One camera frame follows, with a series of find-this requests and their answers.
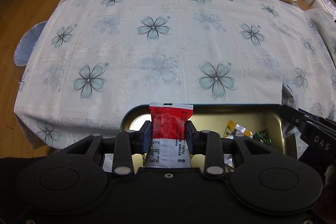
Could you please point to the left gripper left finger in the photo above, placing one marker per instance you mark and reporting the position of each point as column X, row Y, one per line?
column 127, row 144

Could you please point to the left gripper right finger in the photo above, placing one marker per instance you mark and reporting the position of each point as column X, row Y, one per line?
column 209, row 144

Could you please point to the yellow silver snack packet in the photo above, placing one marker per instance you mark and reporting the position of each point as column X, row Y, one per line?
column 237, row 130

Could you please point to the red white snack packet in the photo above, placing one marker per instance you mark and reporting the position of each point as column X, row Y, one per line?
column 169, row 134

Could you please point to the green foil candy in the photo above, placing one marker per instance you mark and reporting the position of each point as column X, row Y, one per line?
column 263, row 137

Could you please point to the black white cow packet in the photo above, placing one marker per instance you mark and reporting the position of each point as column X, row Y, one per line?
column 228, row 161

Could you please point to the silver grey snack bar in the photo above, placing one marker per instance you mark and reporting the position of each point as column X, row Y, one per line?
column 289, row 103

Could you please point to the gold metal tray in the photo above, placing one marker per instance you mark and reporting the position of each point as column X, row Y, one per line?
column 255, row 118

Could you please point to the white floral tablecloth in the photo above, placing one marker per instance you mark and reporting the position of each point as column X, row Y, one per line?
column 97, row 59

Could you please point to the blue chair cushion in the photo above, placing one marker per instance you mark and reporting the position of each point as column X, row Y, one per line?
column 27, row 43

